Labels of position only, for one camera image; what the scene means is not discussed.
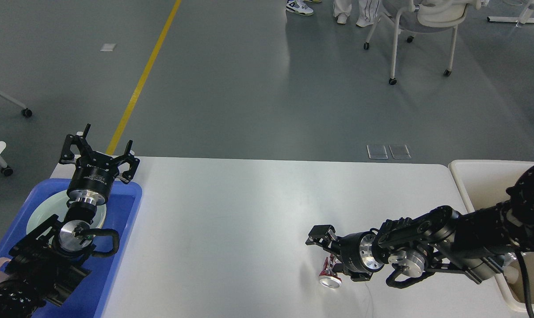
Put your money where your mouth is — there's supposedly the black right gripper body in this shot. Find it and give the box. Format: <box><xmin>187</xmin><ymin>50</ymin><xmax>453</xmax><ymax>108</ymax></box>
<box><xmin>339</xmin><ymin>231</ymin><xmax>384</xmax><ymax>273</ymax></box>

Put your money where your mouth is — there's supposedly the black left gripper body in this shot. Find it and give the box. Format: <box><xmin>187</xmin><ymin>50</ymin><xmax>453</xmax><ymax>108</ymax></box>
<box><xmin>67</xmin><ymin>152</ymin><xmax>127</xmax><ymax>207</ymax></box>

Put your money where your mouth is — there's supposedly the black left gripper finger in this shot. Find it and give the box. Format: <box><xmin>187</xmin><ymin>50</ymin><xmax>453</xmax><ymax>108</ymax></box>
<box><xmin>111</xmin><ymin>140</ymin><xmax>140</xmax><ymax>184</ymax></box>
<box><xmin>58</xmin><ymin>124</ymin><xmax>92</xmax><ymax>167</ymax></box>

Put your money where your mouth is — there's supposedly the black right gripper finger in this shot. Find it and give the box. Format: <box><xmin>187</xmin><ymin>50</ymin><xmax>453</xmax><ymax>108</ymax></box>
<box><xmin>305</xmin><ymin>225</ymin><xmax>341</xmax><ymax>255</ymax></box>
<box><xmin>332</xmin><ymin>262</ymin><xmax>373</xmax><ymax>282</ymax></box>

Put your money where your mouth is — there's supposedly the crushed red soda can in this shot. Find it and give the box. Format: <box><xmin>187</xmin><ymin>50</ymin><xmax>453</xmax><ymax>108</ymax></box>
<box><xmin>318</xmin><ymin>254</ymin><xmax>342</xmax><ymax>288</ymax></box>

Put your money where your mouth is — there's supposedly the light green plate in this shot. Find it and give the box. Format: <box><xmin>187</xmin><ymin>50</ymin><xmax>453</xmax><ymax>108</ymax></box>
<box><xmin>26</xmin><ymin>190</ymin><xmax>106</xmax><ymax>234</ymax></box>

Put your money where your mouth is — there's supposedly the white paper cup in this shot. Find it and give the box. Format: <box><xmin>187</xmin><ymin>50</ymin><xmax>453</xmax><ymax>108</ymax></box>
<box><xmin>503</xmin><ymin>265</ymin><xmax>520</xmax><ymax>284</ymax></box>

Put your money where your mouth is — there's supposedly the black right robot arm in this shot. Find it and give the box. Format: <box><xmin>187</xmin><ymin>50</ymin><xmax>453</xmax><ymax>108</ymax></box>
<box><xmin>305</xmin><ymin>165</ymin><xmax>534</xmax><ymax>318</ymax></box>

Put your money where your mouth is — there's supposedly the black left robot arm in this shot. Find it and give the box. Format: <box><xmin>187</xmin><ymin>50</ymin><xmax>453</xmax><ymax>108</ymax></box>
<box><xmin>0</xmin><ymin>124</ymin><xmax>140</xmax><ymax>318</ymax></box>

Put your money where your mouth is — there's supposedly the white chair leg with caster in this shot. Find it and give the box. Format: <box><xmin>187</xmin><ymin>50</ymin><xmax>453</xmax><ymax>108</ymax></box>
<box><xmin>0</xmin><ymin>89</ymin><xmax>33</xmax><ymax>117</ymax></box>

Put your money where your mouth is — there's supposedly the floor socket cover left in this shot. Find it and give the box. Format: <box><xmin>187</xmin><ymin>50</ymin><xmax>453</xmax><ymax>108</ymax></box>
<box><xmin>366</xmin><ymin>144</ymin><xmax>389</xmax><ymax>160</ymax></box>

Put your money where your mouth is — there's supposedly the floor socket cover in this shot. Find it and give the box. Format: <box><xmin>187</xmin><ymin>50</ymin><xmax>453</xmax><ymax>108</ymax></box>
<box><xmin>389</xmin><ymin>144</ymin><xmax>412</xmax><ymax>159</ymax></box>
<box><xmin>366</xmin><ymin>144</ymin><xmax>389</xmax><ymax>160</ymax></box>

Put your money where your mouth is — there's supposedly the floor socket cover right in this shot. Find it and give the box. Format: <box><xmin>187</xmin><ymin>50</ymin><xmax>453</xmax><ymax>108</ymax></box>
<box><xmin>389</xmin><ymin>144</ymin><xmax>412</xmax><ymax>159</ymax></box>

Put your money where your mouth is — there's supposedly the blue plastic tray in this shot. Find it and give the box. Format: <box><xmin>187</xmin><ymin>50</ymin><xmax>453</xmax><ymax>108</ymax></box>
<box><xmin>0</xmin><ymin>179</ymin><xmax>143</xmax><ymax>318</ymax></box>

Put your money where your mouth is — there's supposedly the beige plastic bin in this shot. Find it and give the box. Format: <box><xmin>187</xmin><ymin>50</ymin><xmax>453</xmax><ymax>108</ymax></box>
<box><xmin>449</xmin><ymin>160</ymin><xmax>534</xmax><ymax>318</ymax></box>

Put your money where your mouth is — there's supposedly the white shoe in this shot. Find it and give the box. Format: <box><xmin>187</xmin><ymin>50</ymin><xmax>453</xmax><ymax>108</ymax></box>
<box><xmin>356</xmin><ymin>16</ymin><xmax>374</xmax><ymax>28</ymax></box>
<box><xmin>336</xmin><ymin>13</ymin><xmax>348</xmax><ymax>25</ymax></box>

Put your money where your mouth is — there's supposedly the white sneaker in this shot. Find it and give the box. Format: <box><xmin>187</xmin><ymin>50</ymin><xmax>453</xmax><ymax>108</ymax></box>
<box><xmin>286</xmin><ymin>0</ymin><xmax>314</xmax><ymax>16</ymax></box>

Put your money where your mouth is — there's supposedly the white office chair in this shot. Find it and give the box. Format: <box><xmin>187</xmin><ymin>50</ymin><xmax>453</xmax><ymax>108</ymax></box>
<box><xmin>363</xmin><ymin>0</ymin><xmax>488</xmax><ymax>85</ymax></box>

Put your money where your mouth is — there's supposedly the white frame base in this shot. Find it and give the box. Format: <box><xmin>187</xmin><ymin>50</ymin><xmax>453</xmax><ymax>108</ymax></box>
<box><xmin>487</xmin><ymin>0</ymin><xmax>534</xmax><ymax>27</ymax></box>

